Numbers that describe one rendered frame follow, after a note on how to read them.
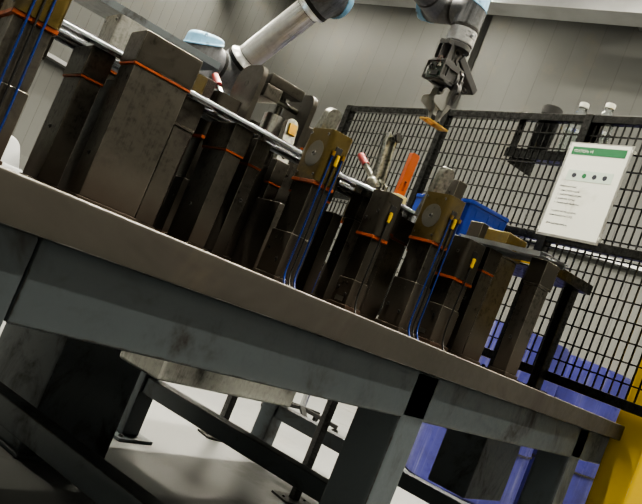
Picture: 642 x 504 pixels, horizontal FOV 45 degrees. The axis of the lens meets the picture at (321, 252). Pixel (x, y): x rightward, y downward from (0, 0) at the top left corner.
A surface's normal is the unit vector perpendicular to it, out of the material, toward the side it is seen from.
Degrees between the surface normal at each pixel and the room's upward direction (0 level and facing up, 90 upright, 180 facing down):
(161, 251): 90
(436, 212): 90
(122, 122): 90
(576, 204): 90
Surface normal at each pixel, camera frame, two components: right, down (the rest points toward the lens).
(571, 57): -0.55, -0.28
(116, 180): 0.56, 0.18
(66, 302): 0.74, 0.26
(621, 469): -0.73, -0.34
